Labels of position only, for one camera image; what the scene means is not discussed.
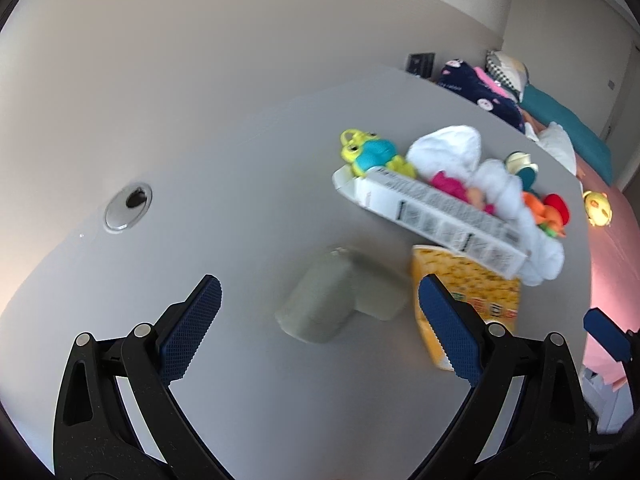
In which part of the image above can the long white printed box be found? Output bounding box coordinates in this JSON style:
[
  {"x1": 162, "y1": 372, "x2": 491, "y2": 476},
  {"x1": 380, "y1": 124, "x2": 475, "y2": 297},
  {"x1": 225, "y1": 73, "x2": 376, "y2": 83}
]
[{"x1": 332, "y1": 165, "x2": 527, "y2": 280}]

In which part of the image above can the yellow chick plush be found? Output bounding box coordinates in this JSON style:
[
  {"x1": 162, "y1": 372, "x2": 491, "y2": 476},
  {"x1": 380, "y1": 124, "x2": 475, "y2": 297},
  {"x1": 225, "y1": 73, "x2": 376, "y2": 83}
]
[{"x1": 582, "y1": 191, "x2": 613, "y2": 228}]

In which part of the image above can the yellow snack box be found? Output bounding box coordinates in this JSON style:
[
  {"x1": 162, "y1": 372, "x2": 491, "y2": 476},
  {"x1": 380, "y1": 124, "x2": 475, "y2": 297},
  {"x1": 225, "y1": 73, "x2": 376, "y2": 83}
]
[{"x1": 410, "y1": 244, "x2": 522, "y2": 373}]

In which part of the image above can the orange fish toy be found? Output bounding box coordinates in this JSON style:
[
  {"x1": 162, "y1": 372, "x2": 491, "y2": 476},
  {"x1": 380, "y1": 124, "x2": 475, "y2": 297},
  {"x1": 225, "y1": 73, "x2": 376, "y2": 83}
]
[{"x1": 522, "y1": 192, "x2": 566, "y2": 238}]

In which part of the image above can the red ball toy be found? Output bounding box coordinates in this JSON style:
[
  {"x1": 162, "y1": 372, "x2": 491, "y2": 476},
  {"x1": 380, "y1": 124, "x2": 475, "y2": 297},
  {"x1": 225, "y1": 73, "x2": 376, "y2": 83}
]
[{"x1": 542, "y1": 194, "x2": 570, "y2": 226}]

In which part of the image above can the teal long pillow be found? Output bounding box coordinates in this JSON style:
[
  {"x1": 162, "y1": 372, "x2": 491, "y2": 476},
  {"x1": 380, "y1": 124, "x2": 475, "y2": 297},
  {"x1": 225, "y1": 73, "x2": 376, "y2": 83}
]
[{"x1": 521, "y1": 84, "x2": 613, "y2": 185}]

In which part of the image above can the teal cream duck toy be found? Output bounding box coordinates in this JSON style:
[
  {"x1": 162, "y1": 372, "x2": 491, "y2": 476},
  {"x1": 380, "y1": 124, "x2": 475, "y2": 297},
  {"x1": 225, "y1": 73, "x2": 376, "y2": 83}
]
[{"x1": 504, "y1": 152, "x2": 538, "y2": 192}]

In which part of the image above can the magenta dinosaur toy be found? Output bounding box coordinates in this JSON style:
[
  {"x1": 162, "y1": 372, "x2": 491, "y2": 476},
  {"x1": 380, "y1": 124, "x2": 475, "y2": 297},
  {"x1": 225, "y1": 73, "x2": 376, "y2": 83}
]
[{"x1": 428, "y1": 171, "x2": 495, "y2": 214}]

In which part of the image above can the white goose plush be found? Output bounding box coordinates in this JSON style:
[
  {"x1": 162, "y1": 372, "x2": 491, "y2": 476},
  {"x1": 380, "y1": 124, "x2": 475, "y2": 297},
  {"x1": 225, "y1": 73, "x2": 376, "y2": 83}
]
[{"x1": 525, "y1": 122, "x2": 578, "y2": 177}]

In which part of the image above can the white rolled towel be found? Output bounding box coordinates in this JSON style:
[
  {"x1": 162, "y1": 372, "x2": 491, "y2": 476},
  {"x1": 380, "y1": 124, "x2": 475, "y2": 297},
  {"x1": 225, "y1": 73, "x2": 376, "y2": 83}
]
[{"x1": 406, "y1": 126, "x2": 565, "y2": 286}]

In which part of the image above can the checkered grey pillow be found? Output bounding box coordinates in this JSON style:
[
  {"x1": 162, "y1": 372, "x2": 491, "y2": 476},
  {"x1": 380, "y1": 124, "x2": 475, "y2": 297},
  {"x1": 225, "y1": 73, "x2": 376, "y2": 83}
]
[{"x1": 485, "y1": 50, "x2": 529, "y2": 102}]

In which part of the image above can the blue yellow frog toy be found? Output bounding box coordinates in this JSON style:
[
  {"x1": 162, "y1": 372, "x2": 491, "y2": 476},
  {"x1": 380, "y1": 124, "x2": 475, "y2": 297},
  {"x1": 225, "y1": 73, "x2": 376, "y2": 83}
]
[{"x1": 340, "y1": 129, "x2": 416, "y2": 179}]

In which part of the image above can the silver desk cable grommet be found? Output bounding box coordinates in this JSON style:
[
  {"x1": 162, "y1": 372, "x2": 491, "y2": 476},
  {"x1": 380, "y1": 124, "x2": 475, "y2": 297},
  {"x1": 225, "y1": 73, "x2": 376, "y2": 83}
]
[{"x1": 103, "y1": 182, "x2": 153, "y2": 234}]

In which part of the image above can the black wall socket panel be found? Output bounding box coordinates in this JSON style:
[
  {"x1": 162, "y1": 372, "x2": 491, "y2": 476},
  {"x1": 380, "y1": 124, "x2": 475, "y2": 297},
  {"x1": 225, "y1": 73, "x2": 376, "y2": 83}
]
[{"x1": 406, "y1": 52, "x2": 435, "y2": 79}]

